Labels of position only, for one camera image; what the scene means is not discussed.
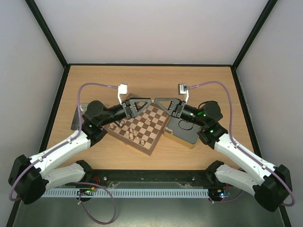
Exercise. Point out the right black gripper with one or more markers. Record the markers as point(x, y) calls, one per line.
point(179, 109)

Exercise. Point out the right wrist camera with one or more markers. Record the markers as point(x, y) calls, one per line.
point(183, 90)

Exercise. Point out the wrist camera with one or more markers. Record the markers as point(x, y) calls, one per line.
point(183, 90)
point(122, 90)

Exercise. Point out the gold tin tray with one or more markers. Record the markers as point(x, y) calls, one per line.
point(184, 133)

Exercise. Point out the light blue cable duct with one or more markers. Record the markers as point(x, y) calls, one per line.
point(126, 193)

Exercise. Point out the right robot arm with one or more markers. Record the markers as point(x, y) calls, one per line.
point(269, 184)

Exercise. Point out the black aluminium frame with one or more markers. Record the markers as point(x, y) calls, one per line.
point(249, 41)

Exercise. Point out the pink tin tray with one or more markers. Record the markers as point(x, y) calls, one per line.
point(75, 121)

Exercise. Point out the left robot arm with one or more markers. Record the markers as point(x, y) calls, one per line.
point(28, 175)

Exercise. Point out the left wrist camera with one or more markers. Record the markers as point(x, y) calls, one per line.
point(122, 90)

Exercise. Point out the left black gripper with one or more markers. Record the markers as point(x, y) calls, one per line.
point(127, 108)

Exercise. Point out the wooden chess board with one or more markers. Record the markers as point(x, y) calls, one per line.
point(149, 132)

